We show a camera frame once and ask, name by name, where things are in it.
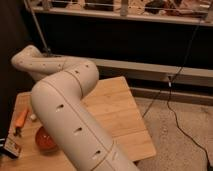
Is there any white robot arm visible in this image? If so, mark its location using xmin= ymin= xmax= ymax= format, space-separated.
xmin=11 ymin=45 xmax=139 ymax=171

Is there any grey low shelf beam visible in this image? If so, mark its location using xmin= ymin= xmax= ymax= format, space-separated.
xmin=43 ymin=53 xmax=213 ymax=88

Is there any metal stand pole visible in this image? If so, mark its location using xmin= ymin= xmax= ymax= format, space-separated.
xmin=26 ymin=0 xmax=52 ymax=56

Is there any red bowl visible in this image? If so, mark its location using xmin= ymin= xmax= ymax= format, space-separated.
xmin=35 ymin=126 xmax=57 ymax=151

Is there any small printed box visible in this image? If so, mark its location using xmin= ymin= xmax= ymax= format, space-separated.
xmin=3 ymin=137 xmax=21 ymax=159

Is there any upper wooden shelf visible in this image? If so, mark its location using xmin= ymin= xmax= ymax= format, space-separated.
xmin=23 ymin=0 xmax=213 ymax=28

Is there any black cable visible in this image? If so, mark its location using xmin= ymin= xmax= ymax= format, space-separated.
xmin=142 ymin=19 xmax=213 ymax=168

